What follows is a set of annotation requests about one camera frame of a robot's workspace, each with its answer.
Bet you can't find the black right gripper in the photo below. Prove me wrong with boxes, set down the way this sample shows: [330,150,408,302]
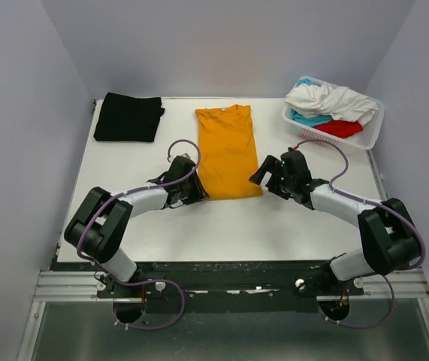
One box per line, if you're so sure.
[249,155,295,200]

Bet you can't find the yellow t shirt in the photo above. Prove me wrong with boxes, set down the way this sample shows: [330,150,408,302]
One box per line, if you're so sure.
[195,105,263,201]

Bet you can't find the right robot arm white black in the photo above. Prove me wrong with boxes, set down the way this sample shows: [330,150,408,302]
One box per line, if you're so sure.
[249,148,424,295]

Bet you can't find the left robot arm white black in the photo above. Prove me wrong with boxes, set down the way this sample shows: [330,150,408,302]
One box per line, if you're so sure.
[64,156,208,297]

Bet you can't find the light blue t shirt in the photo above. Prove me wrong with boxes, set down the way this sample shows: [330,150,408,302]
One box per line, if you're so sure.
[290,77,333,127]

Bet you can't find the white plastic laundry basket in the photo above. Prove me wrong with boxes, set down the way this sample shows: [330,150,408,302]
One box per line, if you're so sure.
[282,77,385,150]

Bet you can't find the red t shirt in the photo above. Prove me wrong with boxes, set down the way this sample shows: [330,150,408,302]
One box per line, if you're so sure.
[314,120,364,138]

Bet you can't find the white crumpled t shirt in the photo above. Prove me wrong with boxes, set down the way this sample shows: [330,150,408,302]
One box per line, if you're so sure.
[285,83,379,126]

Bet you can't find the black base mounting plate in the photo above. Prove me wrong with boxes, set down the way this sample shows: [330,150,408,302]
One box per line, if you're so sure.
[96,260,364,314]

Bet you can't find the folded black t shirt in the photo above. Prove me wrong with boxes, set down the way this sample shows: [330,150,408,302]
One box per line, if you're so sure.
[93,93,165,143]

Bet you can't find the aluminium frame rail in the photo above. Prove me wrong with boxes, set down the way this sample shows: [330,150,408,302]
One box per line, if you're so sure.
[34,268,429,302]

